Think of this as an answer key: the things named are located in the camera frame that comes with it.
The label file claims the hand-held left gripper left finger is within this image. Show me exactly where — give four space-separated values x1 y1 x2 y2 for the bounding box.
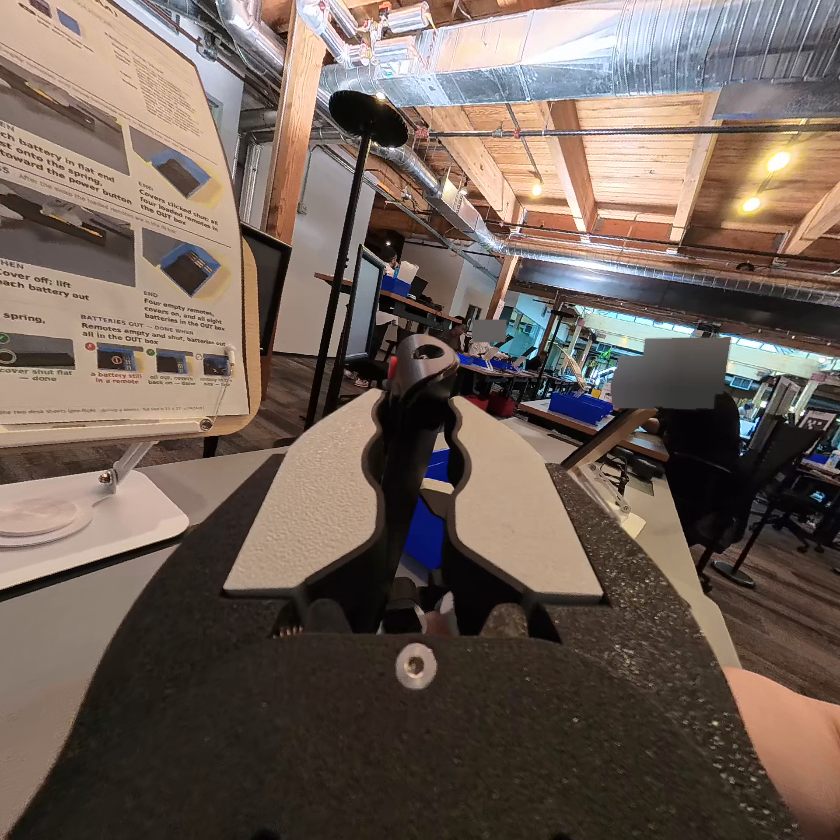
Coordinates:
222 387 388 599

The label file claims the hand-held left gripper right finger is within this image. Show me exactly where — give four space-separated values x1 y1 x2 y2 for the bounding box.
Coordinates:
444 395 606 605

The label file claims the black remote control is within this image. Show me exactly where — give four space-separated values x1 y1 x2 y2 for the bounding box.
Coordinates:
377 333 462 636

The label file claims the person's right forearm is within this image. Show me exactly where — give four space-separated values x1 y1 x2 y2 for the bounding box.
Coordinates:
722 665 840 840

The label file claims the blue plastic bin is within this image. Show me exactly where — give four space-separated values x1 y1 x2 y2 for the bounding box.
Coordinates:
403 448 455 573
549 391 614 426

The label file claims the grey display on stand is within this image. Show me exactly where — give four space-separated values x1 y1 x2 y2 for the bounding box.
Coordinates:
338 244 388 389

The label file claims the white stand base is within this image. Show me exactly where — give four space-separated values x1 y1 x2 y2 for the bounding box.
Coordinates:
0 440 190 592

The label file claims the black office chair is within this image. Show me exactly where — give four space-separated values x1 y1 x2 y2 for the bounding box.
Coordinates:
742 416 840 555

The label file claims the black pole stand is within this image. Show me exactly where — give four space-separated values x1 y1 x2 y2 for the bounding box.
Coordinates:
303 91 410 431

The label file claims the printed instruction sheet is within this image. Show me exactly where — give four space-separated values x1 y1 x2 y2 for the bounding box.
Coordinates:
0 0 252 434

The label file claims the wooden column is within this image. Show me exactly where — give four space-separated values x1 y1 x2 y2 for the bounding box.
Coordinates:
264 0 329 245

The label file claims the silver ventilation duct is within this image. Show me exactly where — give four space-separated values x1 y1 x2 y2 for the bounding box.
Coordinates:
217 0 840 109

